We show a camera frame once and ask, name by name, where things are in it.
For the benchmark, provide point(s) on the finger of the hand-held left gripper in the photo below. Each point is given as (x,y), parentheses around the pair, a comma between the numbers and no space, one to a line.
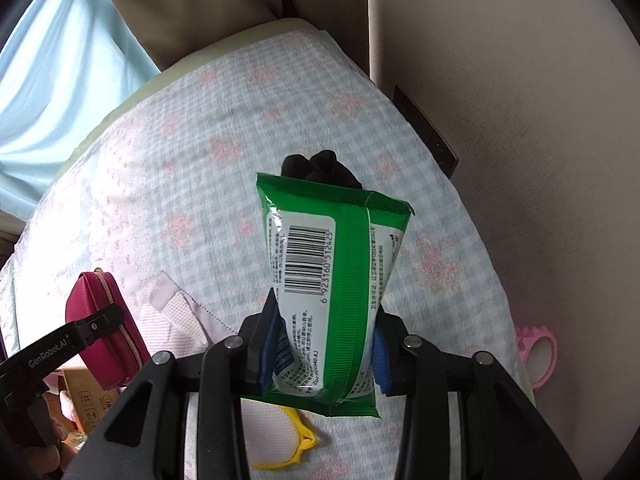
(100,322)

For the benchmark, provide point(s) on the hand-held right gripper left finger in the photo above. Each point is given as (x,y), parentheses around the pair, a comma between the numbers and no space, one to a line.
(267,350)

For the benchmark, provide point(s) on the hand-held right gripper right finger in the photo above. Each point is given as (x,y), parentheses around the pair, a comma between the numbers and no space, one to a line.
(379,360)

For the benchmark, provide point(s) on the green wet wipes pack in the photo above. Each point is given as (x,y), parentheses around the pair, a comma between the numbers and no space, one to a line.
(350,260)

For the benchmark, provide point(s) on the magenta zip pouch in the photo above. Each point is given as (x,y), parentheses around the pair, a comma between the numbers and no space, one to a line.
(90,290)

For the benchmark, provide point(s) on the small cardboard box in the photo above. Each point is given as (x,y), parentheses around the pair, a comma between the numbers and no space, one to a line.
(85,395)

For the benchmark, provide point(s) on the pale pink folded cloth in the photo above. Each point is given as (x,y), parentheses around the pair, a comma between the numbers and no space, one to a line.
(170,320)

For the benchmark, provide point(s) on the yellow rimmed round pad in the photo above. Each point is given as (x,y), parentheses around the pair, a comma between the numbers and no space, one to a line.
(272,430)

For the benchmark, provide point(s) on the pink hand mirror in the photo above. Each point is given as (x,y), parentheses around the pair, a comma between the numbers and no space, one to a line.
(526,341)

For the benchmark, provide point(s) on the checked floral blanket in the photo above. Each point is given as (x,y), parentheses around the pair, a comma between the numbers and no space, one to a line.
(200,160)

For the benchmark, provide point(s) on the black cloth bundle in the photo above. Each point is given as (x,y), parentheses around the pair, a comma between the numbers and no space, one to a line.
(325,167)

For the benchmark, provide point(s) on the light blue curtain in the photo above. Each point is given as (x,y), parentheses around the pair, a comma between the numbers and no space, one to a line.
(65,85)

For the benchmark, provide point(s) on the pale green bed sheet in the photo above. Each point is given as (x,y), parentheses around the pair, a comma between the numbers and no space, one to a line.
(150,81)

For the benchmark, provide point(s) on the beige cushion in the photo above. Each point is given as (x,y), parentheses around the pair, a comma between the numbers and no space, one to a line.
(190,5)

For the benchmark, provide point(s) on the beige upholstered headboard panel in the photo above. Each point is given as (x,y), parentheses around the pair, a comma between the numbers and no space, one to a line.
(330,5)

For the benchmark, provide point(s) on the dark brown wall socket panel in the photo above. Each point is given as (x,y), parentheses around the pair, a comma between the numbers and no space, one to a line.
(425,125)

